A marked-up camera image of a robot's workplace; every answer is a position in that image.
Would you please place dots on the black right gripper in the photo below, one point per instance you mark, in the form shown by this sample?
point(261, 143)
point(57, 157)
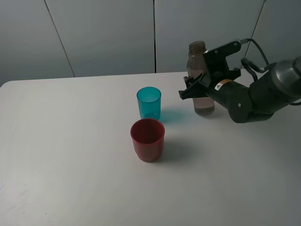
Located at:
point(220, 86)

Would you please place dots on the translucent brown plastic bottle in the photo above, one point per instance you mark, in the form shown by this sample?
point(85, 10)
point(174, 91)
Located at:
point(203, 106)

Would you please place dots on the teal translucent plastic cup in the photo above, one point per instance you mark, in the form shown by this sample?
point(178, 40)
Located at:
point(149, 102)

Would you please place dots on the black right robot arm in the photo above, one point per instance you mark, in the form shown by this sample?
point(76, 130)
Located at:
point(279, 87)

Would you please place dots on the red plastic cup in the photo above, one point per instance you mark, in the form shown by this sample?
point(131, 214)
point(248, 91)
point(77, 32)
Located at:
point(148, 139)

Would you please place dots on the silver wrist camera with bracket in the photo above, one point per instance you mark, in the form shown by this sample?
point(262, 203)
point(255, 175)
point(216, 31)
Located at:
point(216, 62)

